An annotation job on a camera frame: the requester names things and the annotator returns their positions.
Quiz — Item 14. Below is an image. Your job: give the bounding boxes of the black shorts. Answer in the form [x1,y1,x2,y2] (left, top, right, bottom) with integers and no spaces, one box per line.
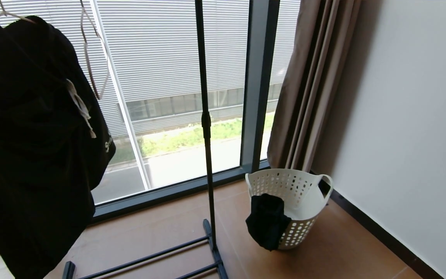
[0,14,116,279]

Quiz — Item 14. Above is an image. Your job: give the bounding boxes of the pink clothes hanger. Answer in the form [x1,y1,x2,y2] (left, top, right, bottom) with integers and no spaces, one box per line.
[0,0,36,24]
[79,0,112,100]

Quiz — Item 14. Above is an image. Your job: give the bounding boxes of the black clothes rack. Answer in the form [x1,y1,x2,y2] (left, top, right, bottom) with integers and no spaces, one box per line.
[0,0,229,279]

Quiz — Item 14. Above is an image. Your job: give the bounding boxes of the heap of clothes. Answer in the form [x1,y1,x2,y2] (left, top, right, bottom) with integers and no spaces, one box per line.
[245,193,292,251]

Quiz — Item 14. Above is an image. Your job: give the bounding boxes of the white laundry basket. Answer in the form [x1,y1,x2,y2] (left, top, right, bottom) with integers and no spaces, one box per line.
[245,169,334,250]

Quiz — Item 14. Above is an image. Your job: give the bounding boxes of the brown curtain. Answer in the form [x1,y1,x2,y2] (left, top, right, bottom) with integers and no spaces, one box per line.
[267,0,363,173]

